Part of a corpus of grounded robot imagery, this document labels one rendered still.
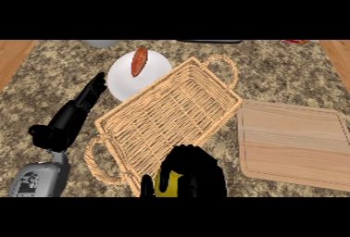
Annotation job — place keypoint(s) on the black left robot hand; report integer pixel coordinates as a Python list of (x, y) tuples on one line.
[(67, 118)]

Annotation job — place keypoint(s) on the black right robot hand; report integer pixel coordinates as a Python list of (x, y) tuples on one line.
[(199, 169)]

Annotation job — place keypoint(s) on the yellow lemon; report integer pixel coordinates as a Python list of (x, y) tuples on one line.
[(166, 184)]

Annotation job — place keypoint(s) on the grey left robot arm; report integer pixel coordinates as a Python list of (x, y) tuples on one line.
[(38, 179)]

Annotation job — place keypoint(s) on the pale wooden cutting board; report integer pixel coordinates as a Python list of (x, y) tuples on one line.
[(293, 145)]

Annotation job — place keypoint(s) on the white round plate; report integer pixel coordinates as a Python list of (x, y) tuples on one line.
[(135, 77)]

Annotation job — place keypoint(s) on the grey round object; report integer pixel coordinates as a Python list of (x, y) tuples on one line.
[(101, 43)]

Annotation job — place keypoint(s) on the flat black object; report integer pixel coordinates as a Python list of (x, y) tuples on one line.
[(209, 41)]

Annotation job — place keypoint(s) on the red and yellow object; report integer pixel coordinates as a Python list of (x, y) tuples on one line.
[(293, 41)]

